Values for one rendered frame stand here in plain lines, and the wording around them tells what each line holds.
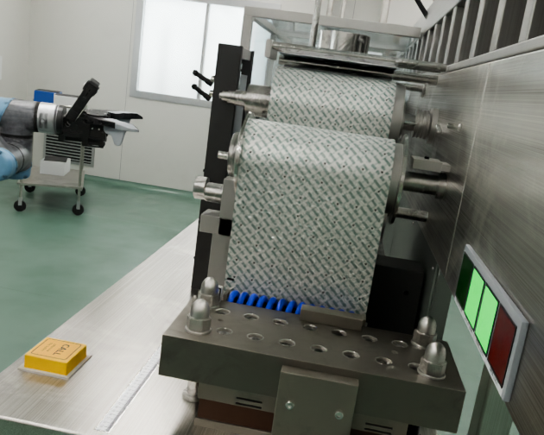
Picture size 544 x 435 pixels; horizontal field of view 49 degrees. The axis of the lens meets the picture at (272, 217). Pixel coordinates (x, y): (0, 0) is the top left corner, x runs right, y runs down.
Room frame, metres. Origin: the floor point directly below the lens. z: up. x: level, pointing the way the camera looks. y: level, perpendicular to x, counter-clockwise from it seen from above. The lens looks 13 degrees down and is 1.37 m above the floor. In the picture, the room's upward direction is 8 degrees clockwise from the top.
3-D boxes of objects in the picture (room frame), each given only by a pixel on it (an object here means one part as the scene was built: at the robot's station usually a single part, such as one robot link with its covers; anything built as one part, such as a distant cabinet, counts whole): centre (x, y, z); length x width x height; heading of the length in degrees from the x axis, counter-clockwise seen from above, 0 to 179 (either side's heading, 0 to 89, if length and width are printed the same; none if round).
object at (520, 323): (0.56, -0.22, 1.18); 0.25 x 0.01 x 0.07; 174
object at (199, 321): (0.76, 0.08, 1.05); 0.04 x 0.04 x 0.04
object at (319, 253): (0.91, -0.05, 1.11); 0.23 x 0.01 x 0.18; 84
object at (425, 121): (1.20, -0.26, 1.33); 0.07 x 0.07 x 0.07; 84
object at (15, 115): (1.45, 0.65, 1.21); 0.11 x 0.08 x 0.09; 101
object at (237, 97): (1.25, 0.11, 1.33); 0.06 x 0.03 x 0.03; 84
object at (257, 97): (1.24, 0.05, 1.33); 0.06 x 0.06 x 0.06; 84
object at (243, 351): (0.79, -0.08, 1.00); 0.40 x 0.16 x 0.06; 84
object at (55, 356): (0.85, 0.31, 0.91); 0.07 x 0.07 x 0.02; 84
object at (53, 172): (5.41, 2.07, 0.51); 0.91 x 0.58 x 1.02; 18
